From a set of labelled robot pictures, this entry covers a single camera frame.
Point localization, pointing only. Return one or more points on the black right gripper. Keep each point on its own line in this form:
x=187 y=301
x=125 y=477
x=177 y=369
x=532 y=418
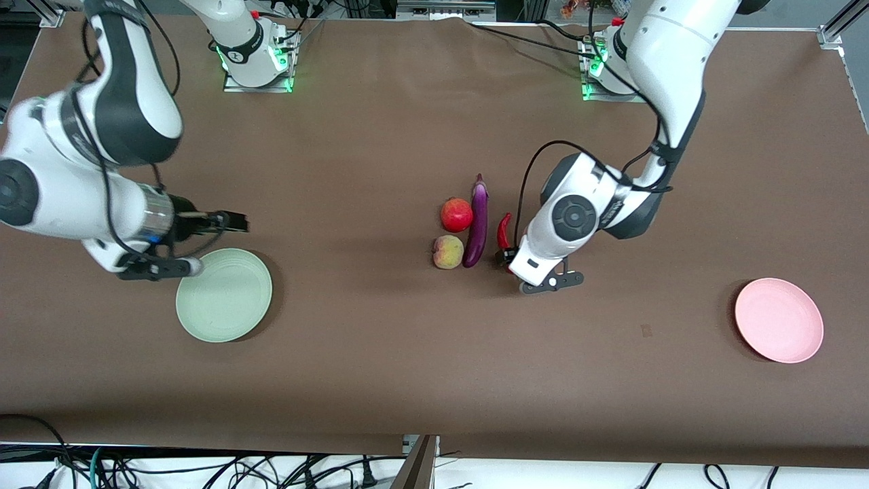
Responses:
x=185 y=219

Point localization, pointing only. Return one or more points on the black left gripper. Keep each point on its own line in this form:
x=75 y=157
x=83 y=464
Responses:
x=506 y=257

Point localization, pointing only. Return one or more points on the red chili pepper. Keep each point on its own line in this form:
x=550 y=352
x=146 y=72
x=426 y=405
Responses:
x=503 y=231

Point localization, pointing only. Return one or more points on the purple eggplant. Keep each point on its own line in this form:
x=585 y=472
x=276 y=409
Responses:
x=477 y=224

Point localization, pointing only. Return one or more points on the yellow pink peach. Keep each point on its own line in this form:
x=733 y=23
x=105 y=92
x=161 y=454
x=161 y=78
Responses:
x=448 y=252

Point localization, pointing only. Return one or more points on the red apple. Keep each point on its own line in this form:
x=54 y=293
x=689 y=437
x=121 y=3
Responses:
x=457 y=214

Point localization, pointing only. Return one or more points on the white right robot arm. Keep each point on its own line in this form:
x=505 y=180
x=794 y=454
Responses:
x=136 y=102

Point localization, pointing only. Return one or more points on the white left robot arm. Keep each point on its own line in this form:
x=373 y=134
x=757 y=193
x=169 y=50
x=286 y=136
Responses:
x=665 y=54

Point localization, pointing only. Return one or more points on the light green plate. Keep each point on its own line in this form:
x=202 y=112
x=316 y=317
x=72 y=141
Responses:
x=224 y=295

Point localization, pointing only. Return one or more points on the grey metal device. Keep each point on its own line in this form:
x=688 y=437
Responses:
x=445 y=8

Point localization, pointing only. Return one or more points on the orange red small object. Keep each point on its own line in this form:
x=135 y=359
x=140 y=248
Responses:
x=574 y=8

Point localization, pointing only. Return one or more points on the pink plate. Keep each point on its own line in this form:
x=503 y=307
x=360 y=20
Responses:
x=779 y=320

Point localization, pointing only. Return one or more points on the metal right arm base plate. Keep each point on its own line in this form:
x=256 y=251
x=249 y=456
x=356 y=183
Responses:
x=234 y=87

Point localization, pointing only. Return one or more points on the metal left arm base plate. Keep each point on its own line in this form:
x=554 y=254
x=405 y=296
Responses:
x=594 y=96

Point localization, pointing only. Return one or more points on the small metal bracket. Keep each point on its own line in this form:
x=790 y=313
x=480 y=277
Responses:
x=410 y=443

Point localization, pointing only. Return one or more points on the aluminium frame profile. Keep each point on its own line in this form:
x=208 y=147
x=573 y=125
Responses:
x=51 y=13
x=838 y=27

